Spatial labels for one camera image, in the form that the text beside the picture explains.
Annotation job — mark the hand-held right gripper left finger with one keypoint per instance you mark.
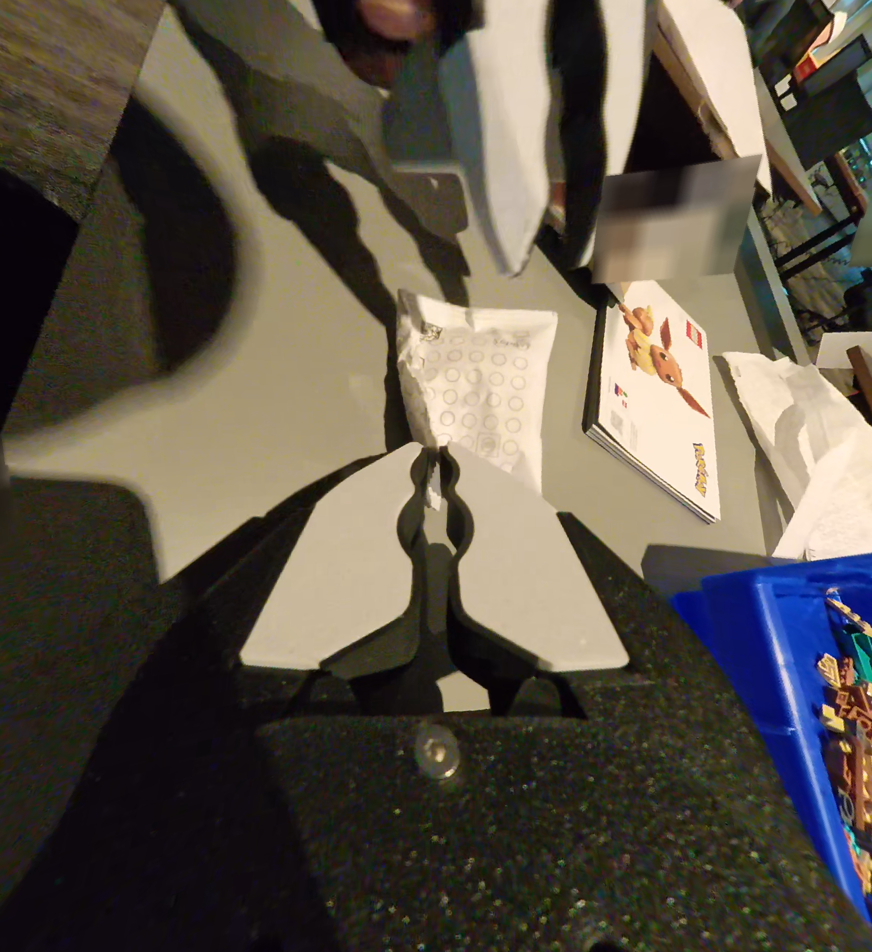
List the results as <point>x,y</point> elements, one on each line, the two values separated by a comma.
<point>331,580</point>

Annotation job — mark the toy brick instruction booklet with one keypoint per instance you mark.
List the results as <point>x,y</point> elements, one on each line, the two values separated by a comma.
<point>651,416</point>

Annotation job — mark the grey desk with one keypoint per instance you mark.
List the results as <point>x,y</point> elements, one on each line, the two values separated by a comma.
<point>294,372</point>

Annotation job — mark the torn white paper bag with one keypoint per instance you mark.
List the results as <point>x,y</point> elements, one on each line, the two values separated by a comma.
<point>815,446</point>

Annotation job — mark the pile of toy bricks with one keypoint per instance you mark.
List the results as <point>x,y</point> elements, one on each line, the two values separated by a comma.
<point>871,744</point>

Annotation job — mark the white paper bag printed circles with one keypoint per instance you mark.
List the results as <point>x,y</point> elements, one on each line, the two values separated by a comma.
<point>480,364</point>

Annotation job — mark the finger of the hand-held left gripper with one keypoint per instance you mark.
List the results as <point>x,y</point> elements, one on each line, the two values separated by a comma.
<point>503,134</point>

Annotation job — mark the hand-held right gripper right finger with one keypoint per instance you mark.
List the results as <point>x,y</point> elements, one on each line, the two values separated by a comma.
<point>532,587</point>

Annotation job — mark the blue plastic bin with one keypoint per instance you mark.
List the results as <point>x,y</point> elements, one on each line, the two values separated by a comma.
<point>763,654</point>

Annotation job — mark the person's left hand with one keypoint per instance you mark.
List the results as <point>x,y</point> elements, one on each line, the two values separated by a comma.
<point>398,15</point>

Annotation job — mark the printed toy brick box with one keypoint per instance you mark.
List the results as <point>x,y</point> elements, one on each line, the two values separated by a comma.
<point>666,111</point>

